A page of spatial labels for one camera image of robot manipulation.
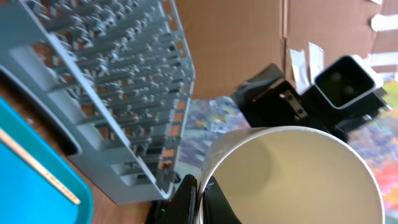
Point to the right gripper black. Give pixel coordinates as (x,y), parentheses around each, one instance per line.
(269,100)

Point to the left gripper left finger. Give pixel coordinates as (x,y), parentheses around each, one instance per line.
(180,209)

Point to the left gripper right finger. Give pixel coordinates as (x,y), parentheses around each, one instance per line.
(216,209)

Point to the white cup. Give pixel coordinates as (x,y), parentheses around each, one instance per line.
(290,174)

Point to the grey dishwasher rack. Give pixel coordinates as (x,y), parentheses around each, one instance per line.
(115,77)

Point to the teal tray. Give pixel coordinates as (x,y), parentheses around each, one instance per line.
(26,195)

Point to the right wooden chopstick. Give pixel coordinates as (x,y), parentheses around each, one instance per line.
(38,167)

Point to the cardboard wall panel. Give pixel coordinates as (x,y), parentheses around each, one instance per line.
(232,40)

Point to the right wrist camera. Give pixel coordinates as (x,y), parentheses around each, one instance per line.
(348,94)

